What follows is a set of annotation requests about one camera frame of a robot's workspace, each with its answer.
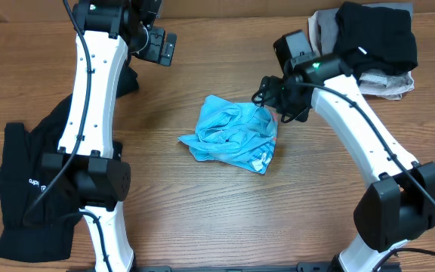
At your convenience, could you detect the light blue t-shirt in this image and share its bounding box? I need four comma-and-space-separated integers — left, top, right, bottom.
177, 95, 278, 175

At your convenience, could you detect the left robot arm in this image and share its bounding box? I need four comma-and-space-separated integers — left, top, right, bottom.
42, 0, 177, 271

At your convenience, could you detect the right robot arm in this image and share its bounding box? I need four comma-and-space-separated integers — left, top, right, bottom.
252, 30, 435, 271

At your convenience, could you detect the folded grey garment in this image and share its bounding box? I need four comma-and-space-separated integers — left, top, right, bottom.
316, 2, 414, 86

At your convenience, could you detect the folded beige garment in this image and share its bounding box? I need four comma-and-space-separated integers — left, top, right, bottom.
308, 16, 415, 100

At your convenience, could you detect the folded black garment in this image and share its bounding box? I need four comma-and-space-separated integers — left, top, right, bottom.
333, 2, 418, 77

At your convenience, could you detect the black t-shirt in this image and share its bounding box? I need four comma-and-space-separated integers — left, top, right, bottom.
0, 56, 140, 264

